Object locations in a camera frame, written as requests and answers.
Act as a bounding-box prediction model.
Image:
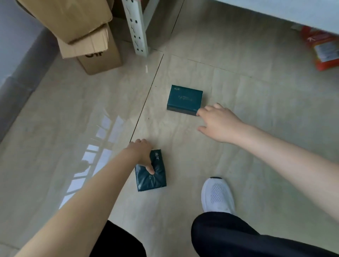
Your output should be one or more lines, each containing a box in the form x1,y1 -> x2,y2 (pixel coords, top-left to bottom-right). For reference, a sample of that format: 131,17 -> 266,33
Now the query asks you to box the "person's right hand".
196,103 -> 245,144

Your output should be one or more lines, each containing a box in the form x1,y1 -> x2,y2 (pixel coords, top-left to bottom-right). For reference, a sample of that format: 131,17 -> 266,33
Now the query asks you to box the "person's left hand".
127,139 -> 156,175

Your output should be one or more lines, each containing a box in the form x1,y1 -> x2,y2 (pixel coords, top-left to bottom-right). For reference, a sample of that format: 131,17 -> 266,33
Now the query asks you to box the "dark green soft tissue packet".
135,149 -> 167,192

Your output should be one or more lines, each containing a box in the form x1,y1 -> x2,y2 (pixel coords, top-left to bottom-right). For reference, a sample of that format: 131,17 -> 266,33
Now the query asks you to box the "person's left forearm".
14,147 -> 139,257

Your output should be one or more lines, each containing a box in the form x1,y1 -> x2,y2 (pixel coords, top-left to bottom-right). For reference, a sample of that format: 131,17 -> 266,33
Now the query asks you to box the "person's right forearm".
233,123 -> 339,223

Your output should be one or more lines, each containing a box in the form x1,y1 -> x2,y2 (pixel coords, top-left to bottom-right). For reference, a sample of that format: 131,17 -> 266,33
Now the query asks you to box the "dark green tissue box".
166,85 -> 203,116

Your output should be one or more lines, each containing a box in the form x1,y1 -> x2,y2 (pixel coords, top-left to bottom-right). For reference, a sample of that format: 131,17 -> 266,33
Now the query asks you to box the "white sneaker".
201,177 -> 236,215

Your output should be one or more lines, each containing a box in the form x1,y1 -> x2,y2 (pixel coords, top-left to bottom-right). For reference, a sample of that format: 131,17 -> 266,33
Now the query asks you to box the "person's black trouser leg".
191,211 -> 339,257
90,220 -> 147,257

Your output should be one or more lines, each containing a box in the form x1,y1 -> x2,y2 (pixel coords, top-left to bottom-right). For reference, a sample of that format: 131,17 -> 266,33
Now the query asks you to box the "small brown cardboard box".
57,23 -> 123,75

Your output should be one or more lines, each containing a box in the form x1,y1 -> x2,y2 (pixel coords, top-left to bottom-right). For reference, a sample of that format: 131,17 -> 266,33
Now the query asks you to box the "red and white packet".
299,26 -> 339,71

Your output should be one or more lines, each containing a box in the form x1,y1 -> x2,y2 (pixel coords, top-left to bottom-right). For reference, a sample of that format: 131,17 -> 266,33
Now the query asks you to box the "white table edge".
215,0 -> 339,35

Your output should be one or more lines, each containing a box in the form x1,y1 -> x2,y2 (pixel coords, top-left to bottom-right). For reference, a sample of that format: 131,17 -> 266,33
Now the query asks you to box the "large brown cardboard box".
16,0 -> 114,44

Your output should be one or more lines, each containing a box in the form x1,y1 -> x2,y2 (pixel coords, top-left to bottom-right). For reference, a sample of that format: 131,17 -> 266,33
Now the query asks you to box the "white metal shelf post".
122,0 -> 160,58

